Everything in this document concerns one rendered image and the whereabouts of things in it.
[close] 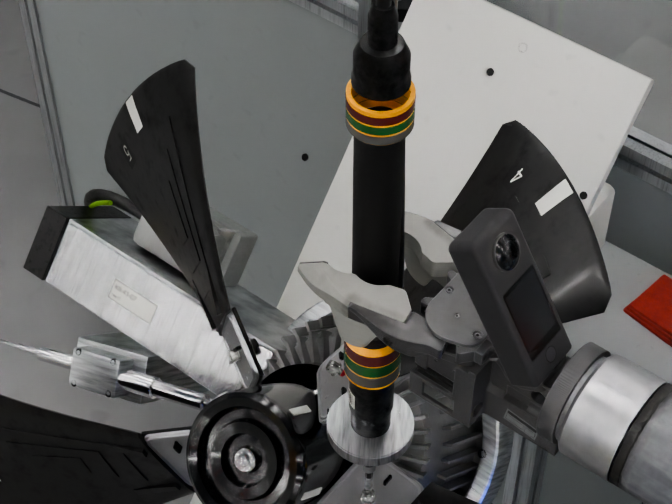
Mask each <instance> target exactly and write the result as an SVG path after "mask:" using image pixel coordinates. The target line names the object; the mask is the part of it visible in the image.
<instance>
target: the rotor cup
mask: <svg viewBox="0 0 672 504"><path fill-rule="evenodd" d="M321 364H322V363H317V362H306V363H299V364H294V365H289V366H285V367H283V368H280V369H278V370H276V371H274V372H273V373H271V374H269V375H268V376H267V377H266V378H264V379H263V380H262V381H261V382H260V384H259V385H258V386H253V387H248V388H243V389H238V390H233V391H229V392H226V393H224V394H222V395H220V396H218V397H216V398H215V399H213V400H212V401H211V402H209V403H208V404H207V405H206V406H205V407H204V408H203V409H202V410H201V411H200V413H199V414H198V416H197V417H196V419H195V421H194V422H193V425H192V427H191V429H190V432H189V436H188V440H187V448H186V463H187V470H188V474H189V478H190V481H191V484H192V487H193V489H194V491H195V493H196V495H197V497H198V498H199V500H200V501H201V503H202V504H317V502H318V501H319V500H320V499H321V498H322V497H323V496H324V495H325V494H326V493H327V492H328V491H329V489H330V488H331V487H332V486H333V485H334V484H335V483H336V482H337V481H338V480H339V479H340V478H341V476H342V475H343V474H344V473H345V472H346V471H347V470H348V469H349V468H350V467H351V466H352V465H353V463H352V462H350V461H348V460H346V459H344V458H343V457H341V456H340V455H339V454H338V453H337V452H336V451H335V450H334V449H333V447H332V446H331V444H330V442H329V439H328V435H327V439H325V433H327V423H326V424H322V423H320V422H319V415H318V394H317V371H318V369H319V367H320V365H321ZM305 405H307V406H308V407H309V408H310V410H311V412H308V413H304V414H300V415H296V416H293V415H292V413H291V412H290V411H289V409H292V408H296V407H300V406H305ZM241 448H248V449H250V450H251V451H252V452H253V453H254V455H255V459H256V463H255V467H254V468H253V470H251V471H250V472H246V473H245V472H241V471H240V470H238V469H237V467H236V465H235V462H234V456H235V453H236V452H237V451H238V450H239V449H241ZM320 487H322V490H321V492H320V494H319V495H316V496H314V497H311V498H308V499H305V500H301V499H302V497H303V495H304V493H306V492H309V491H311V490H314V489H317V488H320Z"/></svg>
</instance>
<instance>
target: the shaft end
mask: <svg viewBox="0 0 672 504"><path fill-rule="evenodd" d="M234 462H235V465H236V467H237V469H238V470H240V471H241V472H245V473H246V472H250V471H251V470H253V468H254V467H255V463H256V459H255V455H254V453H253V452H252V451H251V450H250V449H248V448H241V449H239V450H238V451H237V452H236V453H235V456H234Z"/></svg>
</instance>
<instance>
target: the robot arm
mask: <svg viewBox="0 0 672 504"><path fill-rule="evenodd" d="M404 260H405V264H406V267H407V269H408V271H409V273H410V275H411V276H412V277H413V278H414V279H415V280H416V281H417V282H418V283H419V284H421V285H422V286H425V285H427V284H428V283H429V282H430V281H431V280H432V279H433V280H436V281H437V282H438V283H440V284H441V285H442V286H443V287H444V288H443V289H442V290H441V291H440V292H439V293H438V294H437V295H436V296H435V297H434V298H430V297H424V298H423V299H422V300H421V307H420V312H421V314H422V315H423V316H424V317H425V318H424V317H422V316H421V315H419V314H417V313H416V312H411V311H412V309H411V306H410V303H409V299H408V296H407V293H406V291H405V290H403V289H400V288H397V287H394V286H392V285H373V284H369V283H367V282H365V281H363V280H361V279H360V278H359V277H358V276H357V275H355V274H353V273H344V272H340V271H338V270H336V269H334V268H333V267H331V266H330V265H329V264H328V262H326V261H314V262H300V263H299V265H298V273H299V274H300V276H301V277H302V279H303V280H304V282H305V283H306V284H307V286H308V287H309V288H310V289H311V290H312V291H313V292H314V293H315V294H316V295H317V296H319V297H320V298H321V299H322V300H324V302H325V303H326V304H328V305H329V306H330V309H331V312H332V315H333V318H334V321H335V324H336V327H337V330H338V333H339V335H340V337H341V338H342V339H343V340H344V341H345V342H346V343H348V344H350V345H352V346H356V347H360V348H362V347H366V346H367V345H368V344H369V343H370V342H371V341H372V340H373V339H374V338H375V337H378V338H379V339H380V340H381V341H382V342H383V343H384V344H386V345H387V346H388V347H390V348H392V349H393V350H395V351H397V352H399V353H401V354H404V355H407V356H411V357H415V363H416V364H417V367H416V370H415V369H413V368H412V369H411V370H410V378H409V391H411V392H413V393H414V394H416V395H417V396H419V397H421V398H422V399H424V400H425V401H427V402H428V403H430V404H432V405H433V406H435V407H436V408H438V409H440V410H441V411H443V412H444V413H446V414H448V415H449V416H451V417H452V418H454V419H456V420H457V421H459V422H460V423H462V424H464V425H465V426H467V427H468V428H469V427H470V426H471V425H472V423H473V422H474V421H475V420H476V419H477V418H478V417H479V415H480V414H482V413H485V414H487V415H489V416H490V417H492V418H493V419H495V420H497V421H498V422H500V423H501V424H503V425H505V426H506V427H508V428H510V429H511V430H513V431H514V432H516V433H518V434H519V435H521V436H522V437H524V438H526V439H527V440H529V441H531V442H532V443H534V444H535V445H537V446H539V447H540V448H542V449H543V450H545V451H547V452H548V453H550V454H552V455H553V456H555V455H556V454H557V452H558V451H560V452H561V453H562V454H564V455H565V456H567V457H569V458H570V459H572V460H573V461H575V462H577V463H578V464H580V465H582V466H583V467H585V468H586V469H588V470H590V471H591V472H593V473H595V474H596V475H598V476H599V477H601V478H603V479H604V480H606V481H608V482H609V483H612V484H614V485H615V486H617V487H619V488H620V489H622V490H623V491H625V492H626V493H628V494H630V495H631V496H633V497H635V498H636V499H638V500H639V501H641V502H642V504H672V384H670V383H668V382H666V381H664V380H662V379H661V378H659V377H657V376H655V375H654V374H652V373H650V372H649V371H647V370H645V369H643V368H642V367H640V366H638V365H636V364H635V363H633V362H631V361H629V360H628V359H626V358H624V357H622V356H621V355H618V354H614V355H612V356H611V354H610V352H609V351H607V350H605V349H604V348H602V347H600V346H598V345H597V344H595V343H593V342H588V343H586V344H585V345H583V346H582V347H581V348H580V349H579V350H578V351H577V352H576V353H575V354H574V355H573V356H572V357H571V358H570V357H568V356H567V357H566V354H567V353H568V352H569V350H570V349H571V347H572V345H571V343H570V340H569V338H568V336H567V333H566V331H565V329H564V327H563V324H562V322H561V320H560V318H559V315H558V313H557V311H556V308H555V306H554V304H553V302H552V299H551V297H550V295H549V292H548V290H547V288H546V286H545V283H544V281H543V279H542V276H541V274H540V272H539V270H538V267H537V265H536V263H535V261H534V258H533V256H532V254H531V251H530V249H529V247H528V245H527V242H526V240H525V238H524V235H523V233H522V231H521V229H520V226H519V224H518V222H517V220H516V217H515V215H514V213H513V211H512V210H510V209H508V208H485V209H484V210H482V211H481V212H480V213H479V214H478V215H477V216H476V218H475V219H474V220H473V221H472V222H471V223H470V224H469V225H468V226H467V227H466V228H465V229H464V230H463V231H462V230H459V229H457V228H455V227H453V226H450V225H448V224H446V223H444V222H441V221H439V220H436V221H432V220H430V219H428V218H426V217H423V216H420V215H418V214H414V213H411V212H407V211H405V233H404ZM425 384H427V385H428V386H430V387H431V388H433V389H435V390H436V391H438V392H439V393H441V394H443V395H444V396H446V397H448V398H449V399H451V400H452V401H454V404H453V410H452V409H450V408H448V407H447V406H445V405H444V404H442V403H440V402H439V401H437V400H436V399H434V398H432V397H431V396H429V395H428V394H426V393H424V387H425ZM475 406H476V407H475ZM474 407H475V409H474Z"/></svg>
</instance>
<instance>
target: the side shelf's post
mask: <svg viewBox="0 0 672 504"><path fill-rule="evenodd" d="M547 455H548V452H547V451H545V450H543V449H542V448H540V447H539V446H537V445H535V444H534V443H532V442H531V441H529V440H527V439H526V438H524V437H522V436H521V435H519V434H518V433H516V432H514V434H513V446H512V452H511V458H510V462H509V466H508V469H507V475H506V481H505V487H504V494H503V500H502V504H538V502H539V496H540V491H541V486H542V481H543V476H544V471H545V466H546V460H547Z"/></svg>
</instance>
